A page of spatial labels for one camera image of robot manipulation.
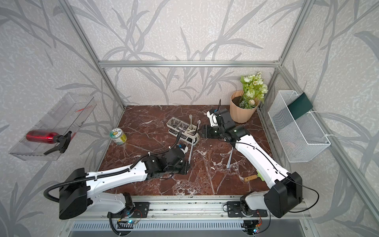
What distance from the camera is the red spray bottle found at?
1.79 feet

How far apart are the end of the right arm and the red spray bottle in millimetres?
542

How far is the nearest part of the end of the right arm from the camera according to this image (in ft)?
1.80

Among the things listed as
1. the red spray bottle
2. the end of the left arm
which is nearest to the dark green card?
the end of the left arm

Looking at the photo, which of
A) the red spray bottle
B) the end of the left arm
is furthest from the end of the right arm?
the red spray bottle
